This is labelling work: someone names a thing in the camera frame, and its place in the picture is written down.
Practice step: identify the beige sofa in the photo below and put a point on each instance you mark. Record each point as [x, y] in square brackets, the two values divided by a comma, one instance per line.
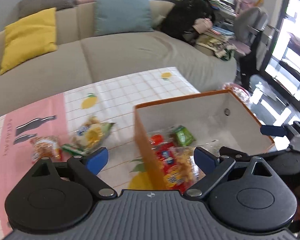
[83, 58]

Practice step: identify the light blue cushion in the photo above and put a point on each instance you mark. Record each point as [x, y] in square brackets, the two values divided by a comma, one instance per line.
[122, 16]

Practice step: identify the green white chip bag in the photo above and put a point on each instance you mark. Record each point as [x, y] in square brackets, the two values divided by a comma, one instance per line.
[88, 137]

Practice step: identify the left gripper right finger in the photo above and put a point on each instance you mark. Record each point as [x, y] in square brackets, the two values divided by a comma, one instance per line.
[214, 168]

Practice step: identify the cluttered desk pile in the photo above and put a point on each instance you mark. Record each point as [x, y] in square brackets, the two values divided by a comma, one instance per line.
[225, 12]

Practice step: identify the grey cushion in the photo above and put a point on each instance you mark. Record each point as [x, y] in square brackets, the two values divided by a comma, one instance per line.
[29, 7]

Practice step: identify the black backpack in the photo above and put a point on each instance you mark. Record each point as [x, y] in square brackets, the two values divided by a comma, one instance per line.
[188, 19]

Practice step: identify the green small snack pack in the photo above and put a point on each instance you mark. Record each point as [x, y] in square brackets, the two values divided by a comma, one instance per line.
[182, 136]

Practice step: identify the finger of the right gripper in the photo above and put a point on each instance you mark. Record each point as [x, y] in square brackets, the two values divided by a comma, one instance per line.
[279, 131]

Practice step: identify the red fries snack bag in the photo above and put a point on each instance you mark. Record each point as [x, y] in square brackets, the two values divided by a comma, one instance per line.
[46, 147]

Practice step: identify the pink plastic bag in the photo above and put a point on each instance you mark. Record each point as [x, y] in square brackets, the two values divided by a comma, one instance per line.
[239, 91]

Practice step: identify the pink white tablecloth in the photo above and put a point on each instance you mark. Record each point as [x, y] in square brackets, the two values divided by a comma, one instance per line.
[111, 100]

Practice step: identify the yellow cushion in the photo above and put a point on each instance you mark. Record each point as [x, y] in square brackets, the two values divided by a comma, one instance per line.
[29, 37]

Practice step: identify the clear waffle snack bag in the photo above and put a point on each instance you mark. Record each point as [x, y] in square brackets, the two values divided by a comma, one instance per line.
[187, 168]

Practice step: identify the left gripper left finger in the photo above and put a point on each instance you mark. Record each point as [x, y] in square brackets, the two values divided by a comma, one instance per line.
[84, 171]

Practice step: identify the red chip snack bag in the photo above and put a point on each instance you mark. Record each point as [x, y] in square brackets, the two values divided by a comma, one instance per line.
[167, 163]

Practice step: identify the grey office chair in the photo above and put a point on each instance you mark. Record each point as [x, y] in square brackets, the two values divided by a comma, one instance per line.
[249, 26]

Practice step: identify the orange storage box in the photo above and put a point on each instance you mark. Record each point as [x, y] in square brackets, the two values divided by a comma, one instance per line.
[216, 114]

